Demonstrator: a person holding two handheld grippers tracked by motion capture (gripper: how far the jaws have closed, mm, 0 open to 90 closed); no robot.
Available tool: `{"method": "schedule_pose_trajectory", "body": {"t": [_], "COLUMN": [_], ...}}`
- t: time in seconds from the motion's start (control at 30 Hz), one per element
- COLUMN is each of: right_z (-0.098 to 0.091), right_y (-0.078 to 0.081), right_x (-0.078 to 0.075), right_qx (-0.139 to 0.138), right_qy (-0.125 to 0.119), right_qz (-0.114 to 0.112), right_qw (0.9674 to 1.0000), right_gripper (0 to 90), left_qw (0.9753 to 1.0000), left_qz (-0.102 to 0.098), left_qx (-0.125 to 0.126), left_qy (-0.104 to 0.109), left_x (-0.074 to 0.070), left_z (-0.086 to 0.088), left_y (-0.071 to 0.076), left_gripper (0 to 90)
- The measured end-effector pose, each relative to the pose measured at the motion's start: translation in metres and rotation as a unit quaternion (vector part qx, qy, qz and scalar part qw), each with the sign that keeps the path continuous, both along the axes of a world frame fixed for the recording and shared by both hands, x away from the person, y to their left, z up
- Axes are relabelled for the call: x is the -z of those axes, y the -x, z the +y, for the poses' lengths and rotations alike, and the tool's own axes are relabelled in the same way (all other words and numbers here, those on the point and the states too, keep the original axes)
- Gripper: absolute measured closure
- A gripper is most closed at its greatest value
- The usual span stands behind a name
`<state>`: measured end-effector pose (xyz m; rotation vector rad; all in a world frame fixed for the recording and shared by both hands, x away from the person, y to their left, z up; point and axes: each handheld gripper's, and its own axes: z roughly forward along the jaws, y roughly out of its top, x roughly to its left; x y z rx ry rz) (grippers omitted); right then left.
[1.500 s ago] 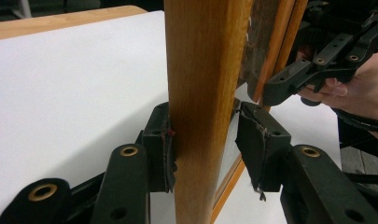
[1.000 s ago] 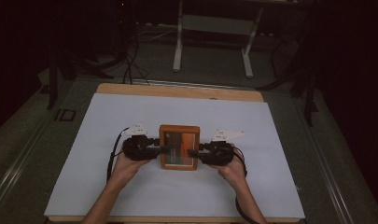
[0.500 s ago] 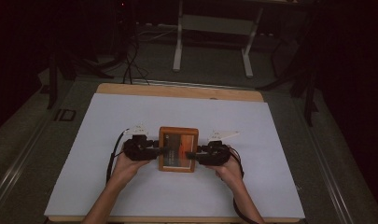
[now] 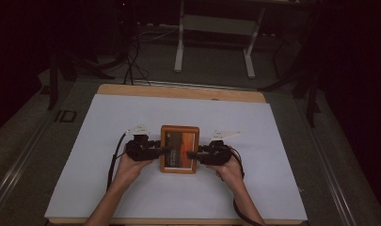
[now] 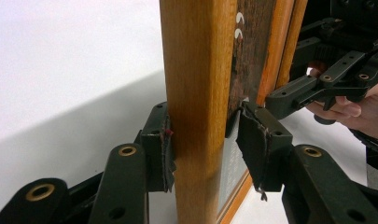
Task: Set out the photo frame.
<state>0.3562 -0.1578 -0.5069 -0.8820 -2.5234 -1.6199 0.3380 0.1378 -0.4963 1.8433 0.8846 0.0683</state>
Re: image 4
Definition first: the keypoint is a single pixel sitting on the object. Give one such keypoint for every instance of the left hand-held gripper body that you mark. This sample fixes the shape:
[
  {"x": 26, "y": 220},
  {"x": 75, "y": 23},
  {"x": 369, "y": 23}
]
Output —
[{"x": 139, "y": 150}]

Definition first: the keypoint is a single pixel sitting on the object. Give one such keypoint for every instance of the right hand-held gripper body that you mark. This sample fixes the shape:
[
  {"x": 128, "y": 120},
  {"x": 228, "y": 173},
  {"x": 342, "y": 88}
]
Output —
[{"x": 218, "y": 155}]

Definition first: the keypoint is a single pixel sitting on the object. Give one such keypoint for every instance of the wooden photo frame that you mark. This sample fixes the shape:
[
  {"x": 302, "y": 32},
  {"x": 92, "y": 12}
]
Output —
[{"x": 180, "y": 138}]

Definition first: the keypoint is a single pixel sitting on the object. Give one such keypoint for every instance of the person's left hand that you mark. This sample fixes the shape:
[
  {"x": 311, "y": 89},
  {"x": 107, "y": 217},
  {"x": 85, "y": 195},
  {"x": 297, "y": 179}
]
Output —
[{"x": 130, "y": 169}]

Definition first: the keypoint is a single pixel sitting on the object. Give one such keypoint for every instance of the person's right hand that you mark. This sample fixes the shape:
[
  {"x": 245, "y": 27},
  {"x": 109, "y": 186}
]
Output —
[{"x": 230, "y": 172}]

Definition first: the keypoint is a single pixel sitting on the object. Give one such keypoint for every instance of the white paper sheet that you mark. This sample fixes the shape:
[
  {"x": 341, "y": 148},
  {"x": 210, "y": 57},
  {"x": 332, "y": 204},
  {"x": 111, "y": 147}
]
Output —
[{"x": 185, "y": 109}]

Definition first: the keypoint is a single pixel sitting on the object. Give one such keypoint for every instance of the black metal stand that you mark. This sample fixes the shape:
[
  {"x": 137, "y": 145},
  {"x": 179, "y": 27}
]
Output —
[
  {"x": 312, "y": 94},
  {"x": 53, "y": 81}
]

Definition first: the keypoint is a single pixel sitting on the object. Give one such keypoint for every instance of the white power strip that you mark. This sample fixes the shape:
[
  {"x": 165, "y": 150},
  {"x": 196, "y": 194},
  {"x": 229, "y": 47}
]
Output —
[{"x": 160, "y": 26}]

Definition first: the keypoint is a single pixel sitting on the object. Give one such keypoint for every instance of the aluminium rail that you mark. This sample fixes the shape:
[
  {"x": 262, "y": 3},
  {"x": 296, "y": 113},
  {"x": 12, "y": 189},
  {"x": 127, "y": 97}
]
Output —
[
  {"x": 332, "y": 175},
  {"x": 194, "y": 84},
  {"x": 12, "y": 179}
]

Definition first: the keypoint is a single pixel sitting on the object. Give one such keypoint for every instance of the white metal desk frame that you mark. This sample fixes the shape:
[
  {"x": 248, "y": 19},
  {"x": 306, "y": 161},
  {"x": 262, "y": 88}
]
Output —
[{"x": 216, "y": 25}]

